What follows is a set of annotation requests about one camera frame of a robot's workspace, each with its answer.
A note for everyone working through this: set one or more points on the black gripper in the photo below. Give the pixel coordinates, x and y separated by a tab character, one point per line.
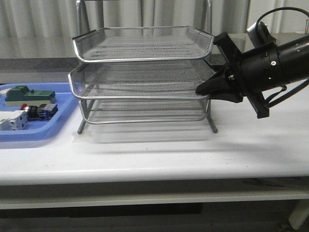
246	74

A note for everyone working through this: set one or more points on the mesh tray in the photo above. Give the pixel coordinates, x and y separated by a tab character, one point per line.
176	79
143	44
113	111

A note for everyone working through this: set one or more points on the red emergency stop button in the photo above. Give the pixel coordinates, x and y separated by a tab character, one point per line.
41	112

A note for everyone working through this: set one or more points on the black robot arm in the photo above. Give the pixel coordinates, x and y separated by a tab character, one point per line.
294	62

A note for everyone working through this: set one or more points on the white table leg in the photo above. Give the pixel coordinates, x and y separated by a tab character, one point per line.
299	214

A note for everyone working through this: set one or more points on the blue plastic tray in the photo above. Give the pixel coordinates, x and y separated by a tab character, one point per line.
39	129

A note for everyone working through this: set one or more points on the grey stone counter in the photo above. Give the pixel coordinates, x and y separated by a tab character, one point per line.
39	59

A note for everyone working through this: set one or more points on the green terminal block module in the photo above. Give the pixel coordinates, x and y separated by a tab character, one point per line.
22	94

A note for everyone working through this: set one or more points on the white circuit breaker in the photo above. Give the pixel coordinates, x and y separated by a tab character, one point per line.
13	120

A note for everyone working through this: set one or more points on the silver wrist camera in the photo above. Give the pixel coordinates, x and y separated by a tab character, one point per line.
259	34

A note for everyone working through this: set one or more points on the grey metal rack frame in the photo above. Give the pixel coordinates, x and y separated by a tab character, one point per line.
206	23

